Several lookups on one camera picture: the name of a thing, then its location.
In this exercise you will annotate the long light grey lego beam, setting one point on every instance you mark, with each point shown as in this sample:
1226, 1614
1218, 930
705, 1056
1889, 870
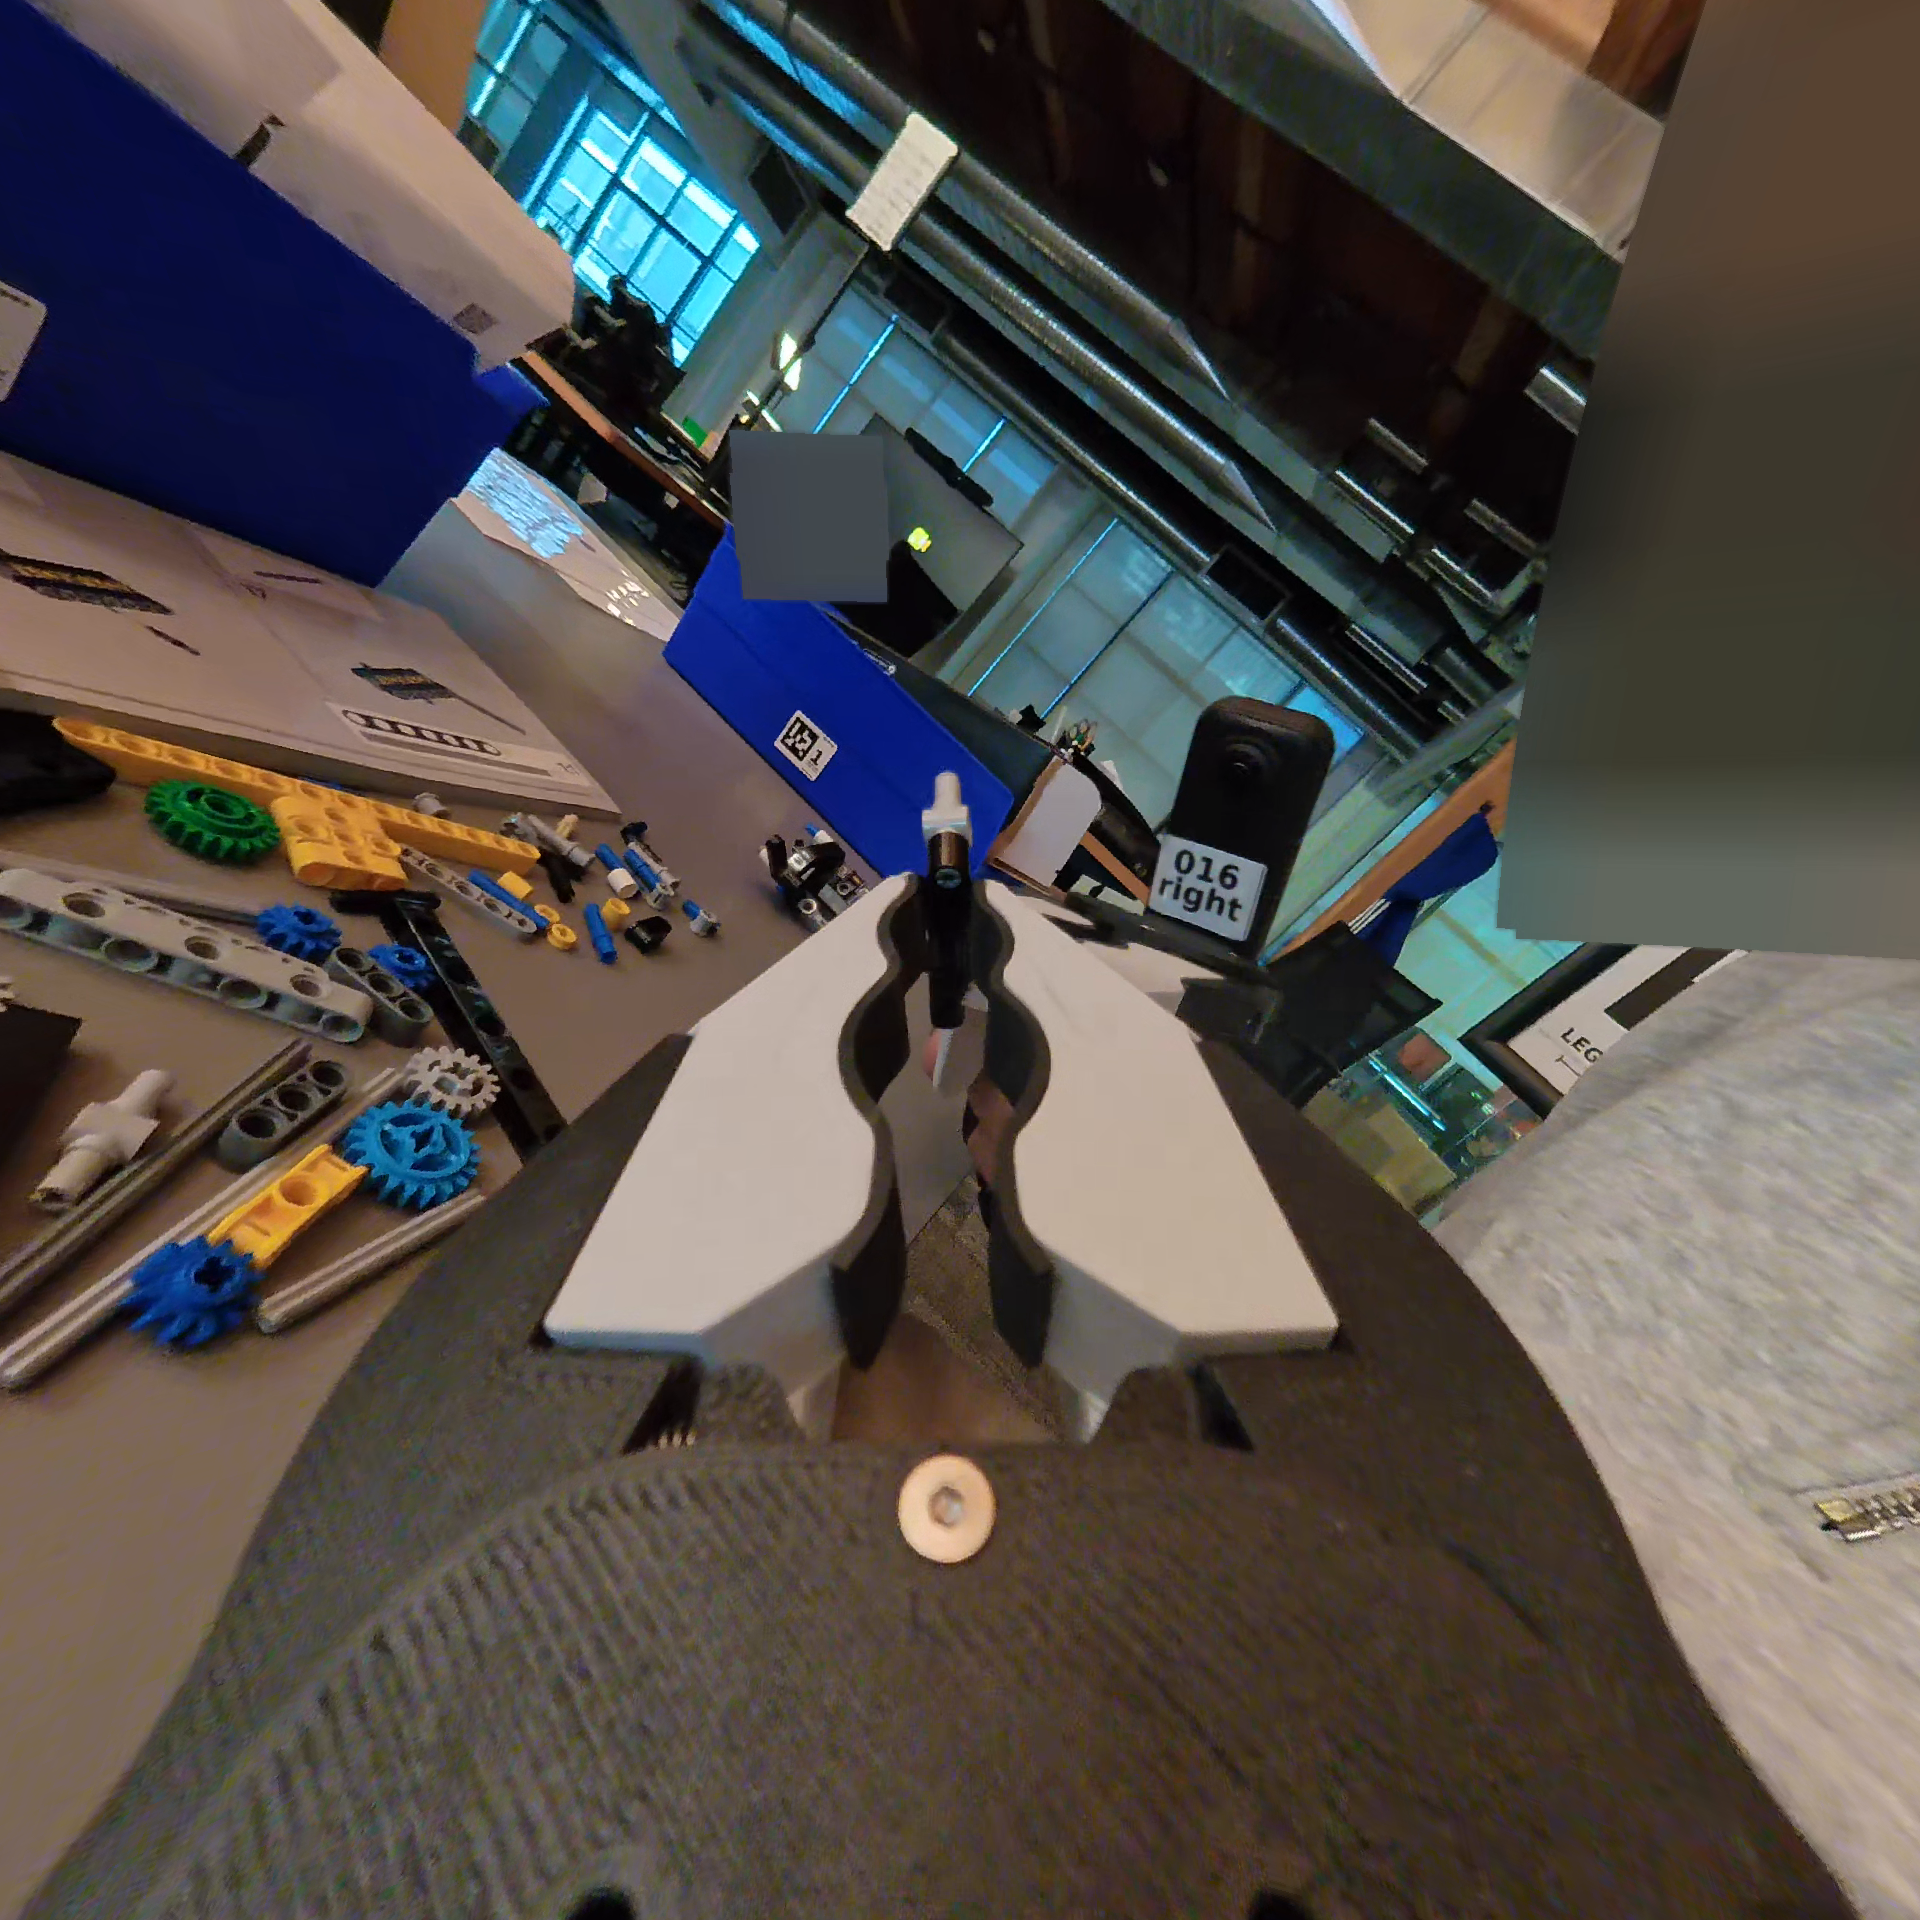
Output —
181, 947

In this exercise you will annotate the small blue lego gear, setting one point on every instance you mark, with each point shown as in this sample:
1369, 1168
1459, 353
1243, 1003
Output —
294, 930
405, 965

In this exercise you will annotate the small blue bin with tag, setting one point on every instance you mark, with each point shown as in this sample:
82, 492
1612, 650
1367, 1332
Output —
780, 661

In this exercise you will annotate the white cardboard sheets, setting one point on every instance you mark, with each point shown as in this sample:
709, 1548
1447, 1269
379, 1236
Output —
391, 194

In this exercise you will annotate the black textured block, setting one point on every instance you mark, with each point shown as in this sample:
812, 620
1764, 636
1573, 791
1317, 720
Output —
30, 1071

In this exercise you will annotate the white box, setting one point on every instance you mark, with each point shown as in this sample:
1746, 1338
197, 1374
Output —
1044, 822

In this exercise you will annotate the small black lego assembly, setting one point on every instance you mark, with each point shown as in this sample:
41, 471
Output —
809, 874

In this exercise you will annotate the large blue lego gear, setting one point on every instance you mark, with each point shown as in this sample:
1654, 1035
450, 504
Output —
407, 1156

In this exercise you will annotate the wooden beam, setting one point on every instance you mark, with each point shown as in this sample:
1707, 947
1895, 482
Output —
1483, 784

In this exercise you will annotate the blue bevel lego gear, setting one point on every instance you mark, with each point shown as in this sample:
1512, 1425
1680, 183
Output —
189, 1292

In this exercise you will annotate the background workbench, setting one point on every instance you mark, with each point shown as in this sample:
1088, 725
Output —
630, 405

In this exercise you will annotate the long black lego beam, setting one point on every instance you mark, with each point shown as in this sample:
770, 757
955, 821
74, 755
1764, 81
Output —
473, 1013

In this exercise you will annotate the light grey lego gear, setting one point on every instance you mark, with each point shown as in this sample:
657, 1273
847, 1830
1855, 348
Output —
450, 1080

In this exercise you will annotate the light grey lego axle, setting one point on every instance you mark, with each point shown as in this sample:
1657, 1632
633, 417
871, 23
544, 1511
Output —
60, 1347
368, 1258

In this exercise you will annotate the long yellow lego beam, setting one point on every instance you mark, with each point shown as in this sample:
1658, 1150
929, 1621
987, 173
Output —
136, 750

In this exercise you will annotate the glossy paper sheet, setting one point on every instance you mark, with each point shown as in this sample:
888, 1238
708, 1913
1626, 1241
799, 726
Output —
554, 532

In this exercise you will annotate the white lego connector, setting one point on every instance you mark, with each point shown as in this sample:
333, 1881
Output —
99, 1147

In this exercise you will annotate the black framed sign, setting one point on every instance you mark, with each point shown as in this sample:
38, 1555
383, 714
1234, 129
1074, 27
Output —
1561, 1050

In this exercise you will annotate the short dark grey lego beam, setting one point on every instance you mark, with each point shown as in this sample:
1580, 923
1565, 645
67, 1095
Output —
392, 1013

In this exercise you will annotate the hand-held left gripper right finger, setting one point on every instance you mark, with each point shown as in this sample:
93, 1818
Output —
1155, 1184

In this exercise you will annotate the blue cloth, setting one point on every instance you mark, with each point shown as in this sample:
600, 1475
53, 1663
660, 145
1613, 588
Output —
1439, 885

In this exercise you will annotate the large blue bin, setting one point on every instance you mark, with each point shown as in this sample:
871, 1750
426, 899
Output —
225, 345

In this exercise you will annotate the white hanging sign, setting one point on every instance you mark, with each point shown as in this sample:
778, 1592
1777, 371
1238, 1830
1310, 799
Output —
899, 180

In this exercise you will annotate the dark grey lego axle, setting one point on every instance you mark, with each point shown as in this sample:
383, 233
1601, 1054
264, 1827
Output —
149, 1179

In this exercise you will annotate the lego instruction booklet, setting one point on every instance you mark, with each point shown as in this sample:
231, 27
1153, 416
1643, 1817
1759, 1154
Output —
225, 630

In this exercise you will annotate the small yellow lego liftarm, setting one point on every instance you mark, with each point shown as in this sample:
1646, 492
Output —
285, 1202

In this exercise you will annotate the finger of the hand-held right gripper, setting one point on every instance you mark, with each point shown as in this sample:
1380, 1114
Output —
1133, 957

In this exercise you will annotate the cluster of small lego pins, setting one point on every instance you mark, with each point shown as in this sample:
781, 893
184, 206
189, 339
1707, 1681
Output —
600, 930

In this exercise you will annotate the yellow lego plate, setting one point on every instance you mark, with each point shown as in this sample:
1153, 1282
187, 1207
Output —
346, 841

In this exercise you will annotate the dark grey three-hole lego beam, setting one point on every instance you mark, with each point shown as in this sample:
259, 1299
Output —
285, 1113

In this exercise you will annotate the person's grey sweater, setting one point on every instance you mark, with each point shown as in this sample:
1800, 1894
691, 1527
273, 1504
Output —
1696, 1350

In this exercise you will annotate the thin grey lego beam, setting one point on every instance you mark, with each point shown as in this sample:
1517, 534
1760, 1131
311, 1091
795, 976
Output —
473, 891

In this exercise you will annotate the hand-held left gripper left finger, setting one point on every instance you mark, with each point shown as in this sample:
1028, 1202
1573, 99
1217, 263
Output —
720, 1184

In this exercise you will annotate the green lego gear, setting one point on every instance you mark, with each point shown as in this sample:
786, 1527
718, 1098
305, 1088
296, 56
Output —
210, 821

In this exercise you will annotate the black lego axle assembly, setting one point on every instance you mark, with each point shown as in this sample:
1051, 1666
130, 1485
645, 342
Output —
944, 915

